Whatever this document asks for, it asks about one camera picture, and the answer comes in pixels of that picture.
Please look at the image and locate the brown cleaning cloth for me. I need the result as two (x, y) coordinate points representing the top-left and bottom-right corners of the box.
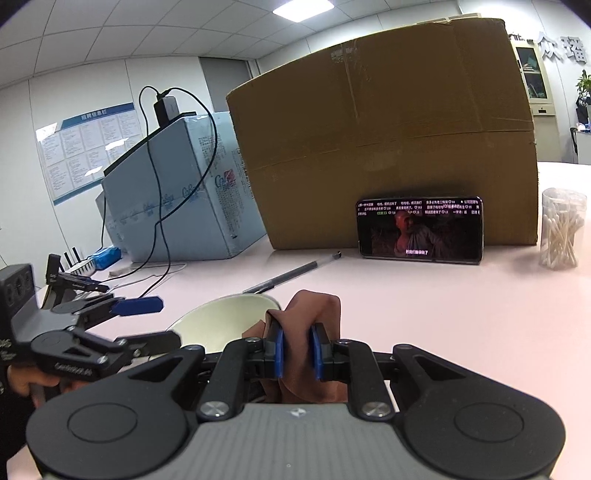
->
(242, 290), (348, 404)

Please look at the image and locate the person left hand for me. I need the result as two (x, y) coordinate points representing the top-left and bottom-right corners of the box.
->
(7, 366), (60, 407)

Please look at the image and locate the grey black pen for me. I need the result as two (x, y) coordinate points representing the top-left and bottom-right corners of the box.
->
(242, 251), (342, 294)

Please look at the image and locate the light blue wrapped carton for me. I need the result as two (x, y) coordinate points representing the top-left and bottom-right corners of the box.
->
(96, 112), (266, 263)

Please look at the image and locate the black smartphone playing video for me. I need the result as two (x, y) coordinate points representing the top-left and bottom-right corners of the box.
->
(356, 196), (484, 265)

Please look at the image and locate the black power adapter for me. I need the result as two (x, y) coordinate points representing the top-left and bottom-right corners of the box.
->
(153, 95), (179, 128)

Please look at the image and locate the clear cotton swab jar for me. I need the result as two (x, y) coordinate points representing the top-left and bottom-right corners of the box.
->
(540, 188), (587, 270)

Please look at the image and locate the large brown cardboard box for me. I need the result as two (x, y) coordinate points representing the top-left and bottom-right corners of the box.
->
(226, 17), (538, 250)

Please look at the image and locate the beige filing cabinet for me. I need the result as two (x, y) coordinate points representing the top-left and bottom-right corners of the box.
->
(511, 38), (561, 162)

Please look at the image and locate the potted green plant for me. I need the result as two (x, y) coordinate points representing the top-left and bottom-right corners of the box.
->
(576, 69), (591, 105)

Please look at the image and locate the black power cable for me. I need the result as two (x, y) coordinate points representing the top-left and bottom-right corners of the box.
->
(98, 85), (219, 301)

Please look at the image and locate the blue wall notice board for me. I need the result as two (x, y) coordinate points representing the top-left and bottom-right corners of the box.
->
(35, 103), (142, 204)

